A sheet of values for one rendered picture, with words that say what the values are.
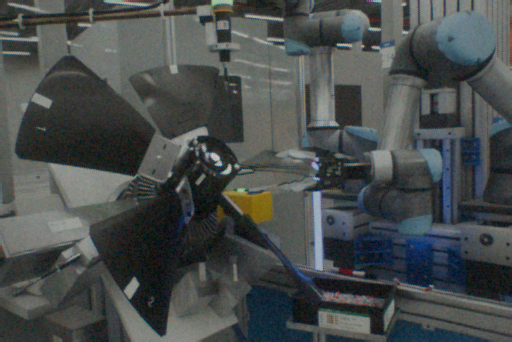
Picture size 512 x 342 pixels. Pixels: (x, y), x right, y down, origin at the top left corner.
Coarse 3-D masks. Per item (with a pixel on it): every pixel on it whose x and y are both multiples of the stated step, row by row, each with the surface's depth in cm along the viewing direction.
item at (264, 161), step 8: (264, 152) 131; (272, 152) 131; (248, 160) 123; (256, 160) 122; (264, 160) 122; (272, 160) 122; (280, 160) 123; (288, 160) 125; (248, 168) 110; (256, 168) 109; (264, 168) 111; (272, 168) 112; (280, 168) 114; (288, 168) 116; (296, 168) 118; (304, 168) 120; (312, 168) 123; (312, 176) 116
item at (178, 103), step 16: (192, 64) 123; (144, 80) 118; (160, 80) 118; (176, 80) 118; (192, 80) 118; (208, 80) 119; (144, 96) 116; (160, 96) 116; (176, 96) 115; (192, 96) 114; (208, 96) 115; (160, 112) 113; (176, 112) 112; (192, 112) 111; (208, 112) 111; (160, 128) 111; (176, 128) 110; (192, 128) 109
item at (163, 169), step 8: (160, 136) 98; (152, 144) 97; (160, 144) 98; (168, 144) 99; (176, 144) 99; (152, 152) 98; (160, 152) 98; (168, 152) 99; (176, 152) 99; (144, 160) 97; (152, 160) 98; (168, 160) 99; (144, 168) 97; (152, 168) 98; (160, 168) 99; (168, 168) 99; (144, 176) 98; (152, 176) 98; (160, 176) 99
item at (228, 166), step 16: (192, 144) 96; (208, 144) 100; (224, 144) 103; (176, 160) 100; (192, 160) 94; (208, 160) 97; (224, 160) 100; (176, 176) 98; (192, 176) 95; (208, 176) 94; (224, 176) 95; (160, 192) 100; (192, 192) 97; (208, 192) 97; (208, 208) 103
